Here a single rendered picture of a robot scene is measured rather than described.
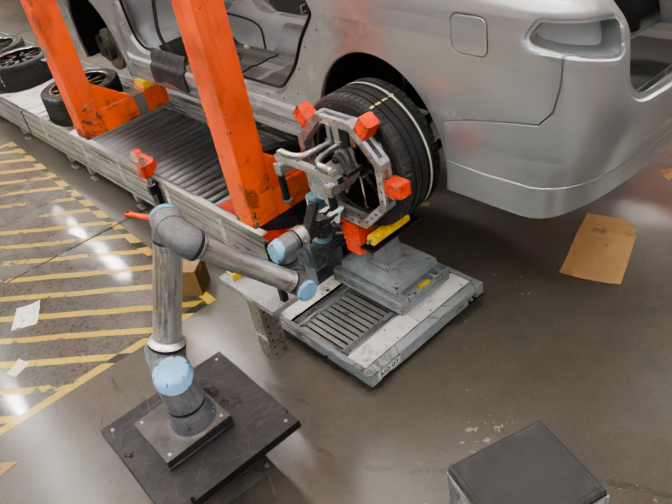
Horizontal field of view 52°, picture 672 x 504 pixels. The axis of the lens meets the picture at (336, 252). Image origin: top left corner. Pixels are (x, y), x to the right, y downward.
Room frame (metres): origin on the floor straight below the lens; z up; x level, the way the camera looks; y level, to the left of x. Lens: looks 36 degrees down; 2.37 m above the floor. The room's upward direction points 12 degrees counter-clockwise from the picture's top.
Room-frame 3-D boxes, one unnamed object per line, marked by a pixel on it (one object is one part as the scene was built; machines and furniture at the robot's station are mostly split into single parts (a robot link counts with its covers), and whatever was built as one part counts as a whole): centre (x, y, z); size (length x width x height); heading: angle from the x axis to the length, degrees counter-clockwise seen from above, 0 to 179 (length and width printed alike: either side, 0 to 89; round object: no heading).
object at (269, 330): (2.58, 0.40, 0.21); 0.10 x 0.10 x 0.42; 36
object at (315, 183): (2.69, -0.06, 0.85); 0.21 x 0.14 x 0.14; 126
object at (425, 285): (2.84, -0.26, 0.13); 0.50 x 0.36 x 0.10; 36
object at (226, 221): (4.06, 1.07, 0.28); 2.47 x 0.09 x 0.22; 36
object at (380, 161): (2.74, -0.12, 0.85); 0.54 x 0.07 x 0.54; 36
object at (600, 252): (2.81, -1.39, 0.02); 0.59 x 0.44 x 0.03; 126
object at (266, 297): (2.55, 0.39, 0.44); 0.43 x 0.17 x 0.03; 36
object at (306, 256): (3.02, 0.01, 0.26); 0.42 x 0.18 x 0.35; 126
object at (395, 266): (2.84, -0.26, 0.32); 0.40 x 0.30 x 0.28; 36
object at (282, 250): (2.29, 0.20, 0.81); 0.12 x 0.09 x 0.10; 126
